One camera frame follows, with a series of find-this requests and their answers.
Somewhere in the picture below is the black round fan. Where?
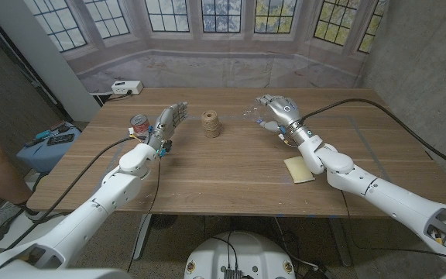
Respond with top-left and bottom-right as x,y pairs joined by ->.
149,214 -> 179,230

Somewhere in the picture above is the white wall panel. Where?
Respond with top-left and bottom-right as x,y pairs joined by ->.
0,0 -> 102,122

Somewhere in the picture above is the printed bay window backdrop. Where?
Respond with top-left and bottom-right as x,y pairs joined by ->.
23,0 -> 389,94

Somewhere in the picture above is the blue stool with tools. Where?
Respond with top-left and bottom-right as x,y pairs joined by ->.
15,124 -> 82,174

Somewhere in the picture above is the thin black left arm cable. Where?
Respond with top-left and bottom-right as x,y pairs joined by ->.
126,157 -> 162,274

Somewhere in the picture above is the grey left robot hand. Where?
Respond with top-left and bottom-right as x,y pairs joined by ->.
145,101 -> 189,150

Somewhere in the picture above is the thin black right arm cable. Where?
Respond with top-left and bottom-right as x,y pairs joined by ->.
341,189 -> 446,257

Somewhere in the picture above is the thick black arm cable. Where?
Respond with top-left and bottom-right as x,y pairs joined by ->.
298,98 -> 446,176
5,136 -> 135,251

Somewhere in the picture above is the grey table leg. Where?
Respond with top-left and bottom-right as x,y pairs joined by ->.
131,214 -> 153,260
327,217 -> 352,267

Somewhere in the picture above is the jute twine spool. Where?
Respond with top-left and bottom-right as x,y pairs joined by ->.
201,110 -> 223,139

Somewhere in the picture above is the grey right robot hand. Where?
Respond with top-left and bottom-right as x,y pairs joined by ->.
254,95 -> 311,144

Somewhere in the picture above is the yellow sticky note pad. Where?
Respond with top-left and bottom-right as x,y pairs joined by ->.
283,156 -> 317,184

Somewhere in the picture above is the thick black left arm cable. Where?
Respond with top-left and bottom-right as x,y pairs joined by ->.
5,136 -> 135,251

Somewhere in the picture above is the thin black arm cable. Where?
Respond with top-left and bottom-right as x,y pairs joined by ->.
126,157 -> 162,274
341,189 -> 446,257

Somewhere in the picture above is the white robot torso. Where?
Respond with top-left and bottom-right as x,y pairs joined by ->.
184,231 -> 297,279

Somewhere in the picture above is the white power strip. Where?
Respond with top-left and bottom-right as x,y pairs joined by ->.
111,80 -> 144,96

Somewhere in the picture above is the tin can red label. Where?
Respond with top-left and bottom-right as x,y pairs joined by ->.
129,113 -> 151,139

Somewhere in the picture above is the black flat device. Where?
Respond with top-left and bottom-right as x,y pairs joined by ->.
46,133 -> 75,146

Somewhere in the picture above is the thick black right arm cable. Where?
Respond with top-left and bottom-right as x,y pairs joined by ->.
298,98 -> 446,176

